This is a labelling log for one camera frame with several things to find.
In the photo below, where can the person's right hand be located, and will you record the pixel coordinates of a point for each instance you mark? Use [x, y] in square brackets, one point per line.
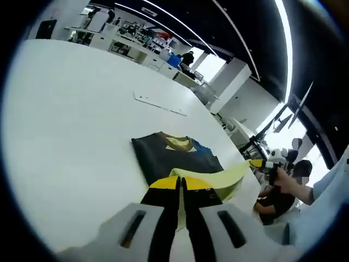
[282, 177]

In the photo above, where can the tall white box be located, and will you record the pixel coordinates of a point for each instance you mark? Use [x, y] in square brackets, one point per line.
[98, 20]

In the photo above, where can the yellow long-sleeve garment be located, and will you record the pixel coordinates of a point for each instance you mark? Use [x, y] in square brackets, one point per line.
[169, 161]

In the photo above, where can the white template sheet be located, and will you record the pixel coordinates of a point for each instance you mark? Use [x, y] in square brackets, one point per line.
[147, 99]

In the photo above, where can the blue storage bin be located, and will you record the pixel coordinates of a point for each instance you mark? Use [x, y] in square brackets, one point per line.
[174, 60]

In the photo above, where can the long white workbench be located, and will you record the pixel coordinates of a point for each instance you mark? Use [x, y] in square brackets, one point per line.
[155, 60]

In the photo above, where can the white office chair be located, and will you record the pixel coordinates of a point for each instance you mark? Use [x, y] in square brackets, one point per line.
[205, 92]

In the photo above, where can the black stand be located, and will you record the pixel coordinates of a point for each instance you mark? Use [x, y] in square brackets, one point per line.
[255, 139]

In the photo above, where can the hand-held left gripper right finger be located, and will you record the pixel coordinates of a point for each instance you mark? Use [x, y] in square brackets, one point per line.
[201, 218]

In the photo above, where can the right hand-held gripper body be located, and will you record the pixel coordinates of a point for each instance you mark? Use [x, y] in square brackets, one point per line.
[278, 155]

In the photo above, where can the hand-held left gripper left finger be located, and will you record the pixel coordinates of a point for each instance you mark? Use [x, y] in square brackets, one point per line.
[152, 218]

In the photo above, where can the person's light blue clothing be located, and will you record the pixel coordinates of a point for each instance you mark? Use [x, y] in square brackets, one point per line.
[327, 196]

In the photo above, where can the black cabinet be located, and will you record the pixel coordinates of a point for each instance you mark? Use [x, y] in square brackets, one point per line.
[46, 29]

